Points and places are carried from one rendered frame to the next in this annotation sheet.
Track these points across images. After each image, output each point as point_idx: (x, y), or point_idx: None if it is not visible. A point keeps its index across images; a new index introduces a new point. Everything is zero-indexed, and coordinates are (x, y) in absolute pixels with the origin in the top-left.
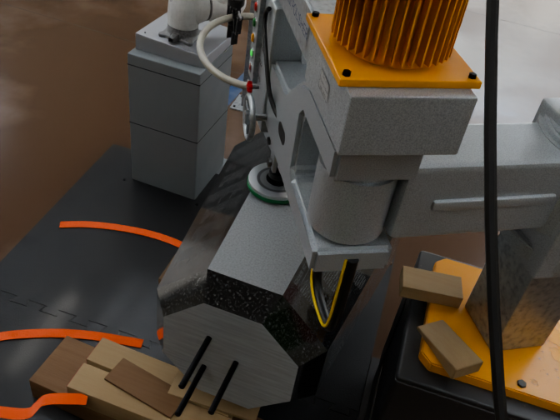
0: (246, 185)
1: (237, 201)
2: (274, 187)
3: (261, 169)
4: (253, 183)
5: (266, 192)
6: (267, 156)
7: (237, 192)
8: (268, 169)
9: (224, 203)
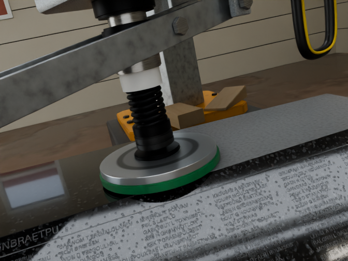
0: (183, 214)
1: (242, 191)
2: (182, 144)
3: (150, 169)
4: (203, 153)
5: (205, 141)
6: (62, 227)
7: (207, 229)
8: (140, 166)
9: (246, 248)
